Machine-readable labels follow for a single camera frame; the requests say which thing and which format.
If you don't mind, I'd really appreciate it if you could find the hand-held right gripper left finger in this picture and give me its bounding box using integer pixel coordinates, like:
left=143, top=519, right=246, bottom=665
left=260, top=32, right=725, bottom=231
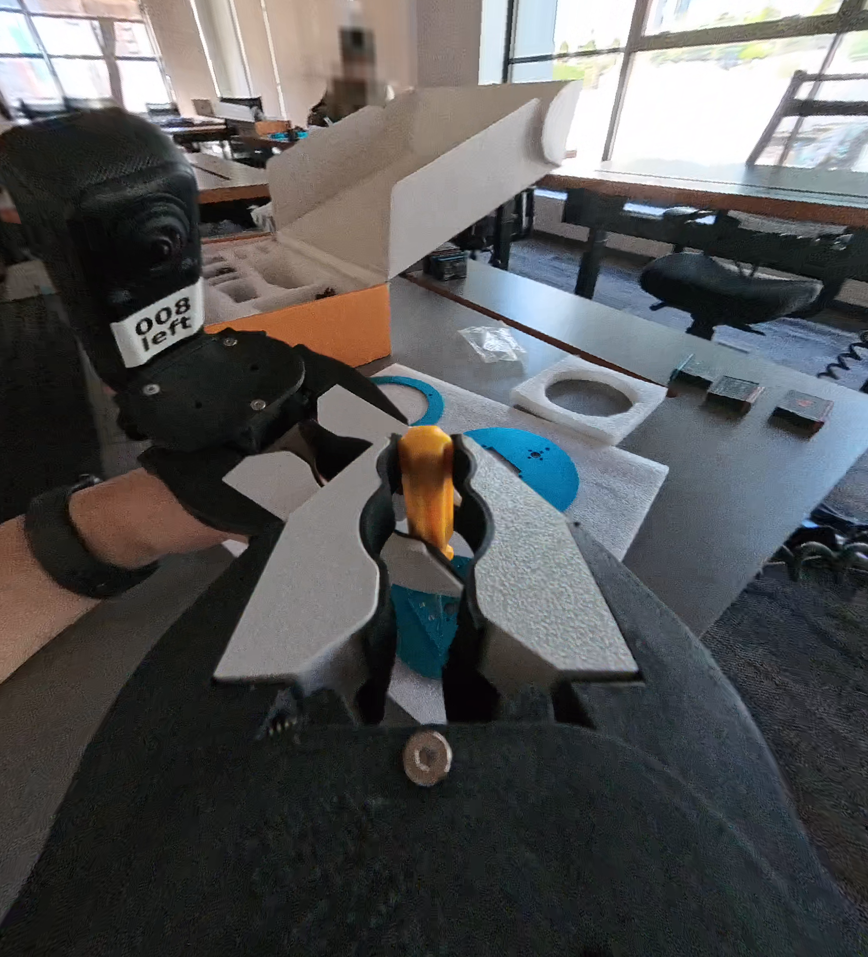
left=213, top=434, right=405, bottom=725

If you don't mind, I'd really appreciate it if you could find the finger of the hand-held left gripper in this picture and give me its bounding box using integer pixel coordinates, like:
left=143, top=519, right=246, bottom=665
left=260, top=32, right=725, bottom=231
left=223, top=452, right=466, bottom=599
left=303, top=383, right=406, bottom=483

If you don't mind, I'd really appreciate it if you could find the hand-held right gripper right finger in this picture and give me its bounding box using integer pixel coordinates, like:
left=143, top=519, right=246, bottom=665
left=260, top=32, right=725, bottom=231
left=441, top=434, right=644, bottom=725

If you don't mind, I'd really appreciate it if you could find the yellow handled screwdriver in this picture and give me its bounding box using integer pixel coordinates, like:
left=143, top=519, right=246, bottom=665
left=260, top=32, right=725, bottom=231
left=396, top=426, right=456, bottom=562

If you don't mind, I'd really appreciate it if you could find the blue perforated mounting disc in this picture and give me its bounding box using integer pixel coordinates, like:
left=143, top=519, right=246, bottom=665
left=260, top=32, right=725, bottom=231
left=389, top=557, right=474, bottom=679

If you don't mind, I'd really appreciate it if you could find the person's left forearm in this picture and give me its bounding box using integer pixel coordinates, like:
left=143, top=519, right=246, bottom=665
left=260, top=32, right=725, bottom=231
left=0, top=514, right=100, bottom=719

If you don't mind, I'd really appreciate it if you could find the background wooden desk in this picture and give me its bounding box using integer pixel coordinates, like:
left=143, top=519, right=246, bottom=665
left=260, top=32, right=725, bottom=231
left=179, top=146, right=274, bottom=206

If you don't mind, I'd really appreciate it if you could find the wooden top office desk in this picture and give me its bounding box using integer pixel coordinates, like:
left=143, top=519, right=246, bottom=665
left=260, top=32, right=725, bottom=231
left=534, top=160, right=868, bottom=397

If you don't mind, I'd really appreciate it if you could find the person's left hand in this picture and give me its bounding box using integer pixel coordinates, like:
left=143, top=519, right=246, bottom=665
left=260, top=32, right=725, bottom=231
left=69, top=465, right=254, bottom=569

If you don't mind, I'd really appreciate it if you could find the orange cardboard box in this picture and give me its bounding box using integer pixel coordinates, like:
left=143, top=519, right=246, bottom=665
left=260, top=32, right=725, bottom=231
left=200, top=78, right=586, bottom=369

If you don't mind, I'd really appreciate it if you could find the blue disc with rectangular cutout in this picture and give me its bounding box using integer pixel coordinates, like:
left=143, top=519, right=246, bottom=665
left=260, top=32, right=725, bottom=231
left=464, top=428, right=580, bottom=514

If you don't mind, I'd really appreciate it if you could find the white foam sheet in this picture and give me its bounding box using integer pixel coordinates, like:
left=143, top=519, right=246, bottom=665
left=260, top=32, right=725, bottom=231
left=362, top=364, right=670, bottom=725

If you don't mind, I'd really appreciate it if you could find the clear plastic bag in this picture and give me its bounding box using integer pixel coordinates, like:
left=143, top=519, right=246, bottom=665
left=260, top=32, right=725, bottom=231
left=458, top=325, right=528, bottom=365

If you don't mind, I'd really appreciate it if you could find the window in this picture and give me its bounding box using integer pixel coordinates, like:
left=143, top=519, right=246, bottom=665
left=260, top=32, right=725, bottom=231
left=505, top=0, right=868, bottom=176
left=0, top=0, right=176, bottom=113

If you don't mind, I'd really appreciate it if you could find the black wristband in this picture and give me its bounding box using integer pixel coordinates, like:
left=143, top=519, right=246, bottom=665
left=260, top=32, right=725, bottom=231
left=24, top=475, right=160, bottom=599

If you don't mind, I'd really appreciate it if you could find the black saddle stool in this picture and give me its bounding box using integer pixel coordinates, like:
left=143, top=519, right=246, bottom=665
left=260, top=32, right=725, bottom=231
left=639, top=250, right=824, bottom=341

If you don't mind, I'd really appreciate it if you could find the blue metal ring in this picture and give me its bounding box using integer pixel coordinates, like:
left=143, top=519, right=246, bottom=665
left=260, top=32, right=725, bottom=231
left=370, top=376, right=446, bottom=429

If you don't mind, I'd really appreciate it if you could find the white foam frame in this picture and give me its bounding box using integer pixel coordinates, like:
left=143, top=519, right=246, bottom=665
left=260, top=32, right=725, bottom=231
left=510, top=355, right=668, bottom=447

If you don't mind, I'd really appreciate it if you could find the thick black coiled cable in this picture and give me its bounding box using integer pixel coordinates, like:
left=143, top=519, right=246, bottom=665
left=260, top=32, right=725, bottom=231
left=774, top=523, right=868, bottom=622

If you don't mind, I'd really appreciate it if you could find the thin black coiled cable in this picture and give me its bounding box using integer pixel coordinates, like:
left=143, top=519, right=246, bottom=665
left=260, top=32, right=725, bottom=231
left=819, top=329, right=868, bottom=380

